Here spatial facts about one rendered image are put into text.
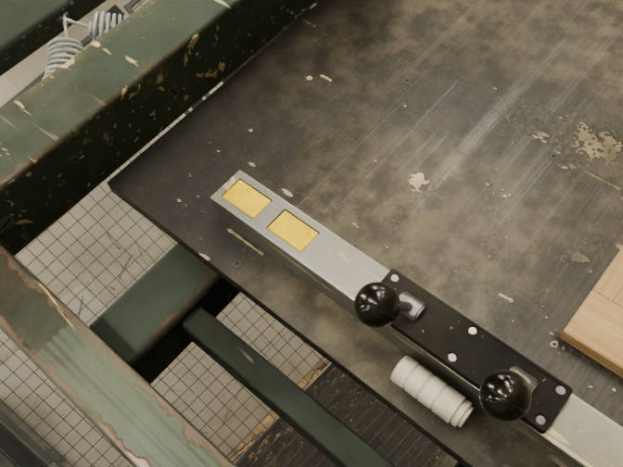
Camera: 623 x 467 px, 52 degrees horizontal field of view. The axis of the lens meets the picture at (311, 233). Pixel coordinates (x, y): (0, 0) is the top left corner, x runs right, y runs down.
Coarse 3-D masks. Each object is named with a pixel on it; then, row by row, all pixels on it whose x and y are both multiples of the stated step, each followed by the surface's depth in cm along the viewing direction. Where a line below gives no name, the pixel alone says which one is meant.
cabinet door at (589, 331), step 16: (608, 272) 65; (608, 288) 64; (592, 304) 64; (608, 304) 64; (576, 320) 63; (592, 320) 63; (608, 320) 63; (560, 336) 64; (576, 336) 62; (592, 336) 62; (608, 336) 62; (592, 352) 62; (608, 352) 61; (608, 368) 62
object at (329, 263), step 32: (224, 192) 73; (256, 224) 70; (320, 224) 69; (288, 256) 68; (320, 256) 67; (352, 256) 67; (320, 288) 68; (352, 288) 65; (416, 352) 62; (448, 384) 62; (576, 416) 56; (544, 448) 57; (576, 448) 55; (608, 448) 54
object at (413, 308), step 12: (372, 288) 51; (384, 288) 51; (360, 300) 51; (372, 300) 51; (384, 300) 51; (396, 300) 51; (408, 300) 61; (420, 300) 62; (360, 312) 51; (372, 312) 51; (384, 312) 51; (396, 312) 51; (408, 312) 61; (420, 312) 61; (372, 324) 51; (384, 324) 51
